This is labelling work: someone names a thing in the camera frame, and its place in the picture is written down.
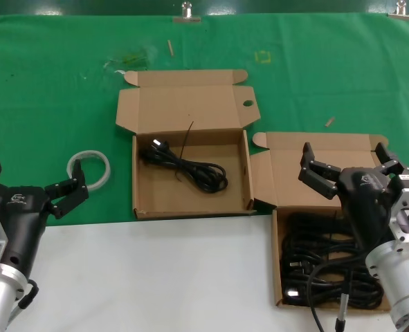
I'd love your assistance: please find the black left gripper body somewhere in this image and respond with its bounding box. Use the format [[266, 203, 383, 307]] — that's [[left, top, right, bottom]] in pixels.
[[0, 185, 53, 281]]

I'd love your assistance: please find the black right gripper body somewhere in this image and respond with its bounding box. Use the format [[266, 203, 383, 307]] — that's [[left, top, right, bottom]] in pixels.
[[336, 167, 401, 255]]

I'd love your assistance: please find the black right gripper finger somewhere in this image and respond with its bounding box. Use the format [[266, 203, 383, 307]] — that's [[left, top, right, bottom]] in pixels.
[[297, 141, 342, 201], [374, 141, 409, 179]]

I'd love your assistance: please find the black power cable with tie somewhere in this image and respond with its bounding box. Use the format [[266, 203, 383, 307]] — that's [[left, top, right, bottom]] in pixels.
[[138, 120, 230, 194]]

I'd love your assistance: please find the open cardboard box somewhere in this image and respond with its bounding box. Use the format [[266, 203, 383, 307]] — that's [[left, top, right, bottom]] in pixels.
[[250, 131, 404, 314], [115, 68, 262, 221]]

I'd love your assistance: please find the clear tape roll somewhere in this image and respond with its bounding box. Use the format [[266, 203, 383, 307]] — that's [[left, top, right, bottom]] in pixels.
[[67, 149, 112, 192]]

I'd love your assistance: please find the green table cloth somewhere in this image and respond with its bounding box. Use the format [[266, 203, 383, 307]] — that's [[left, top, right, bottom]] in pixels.
[[0, 12, 409, 229]]

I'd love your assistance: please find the clear plastic wrapper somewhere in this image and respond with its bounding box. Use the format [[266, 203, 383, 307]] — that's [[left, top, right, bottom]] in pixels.
[[102, 46, 156, 70]]

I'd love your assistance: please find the silver binder clip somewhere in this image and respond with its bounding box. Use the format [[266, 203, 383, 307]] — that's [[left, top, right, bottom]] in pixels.
[[388, 1, 409, 21], [172, 1, 202, 24]]

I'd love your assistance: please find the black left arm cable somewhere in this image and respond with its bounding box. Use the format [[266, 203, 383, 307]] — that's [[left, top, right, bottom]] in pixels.
[[17, 279, 39, 310]]

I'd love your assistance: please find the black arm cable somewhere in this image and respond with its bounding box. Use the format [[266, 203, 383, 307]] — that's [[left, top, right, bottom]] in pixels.
[[307, 254, 370, 332], [17, 279, 39, 310]]

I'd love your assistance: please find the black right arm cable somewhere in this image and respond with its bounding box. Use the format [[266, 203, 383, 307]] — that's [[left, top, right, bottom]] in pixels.
[[307, 254, 370, 332]]

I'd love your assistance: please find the silver cable connector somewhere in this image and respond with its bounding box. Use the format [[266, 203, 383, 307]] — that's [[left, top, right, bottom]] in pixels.
[[334, 293, 349, 332]]

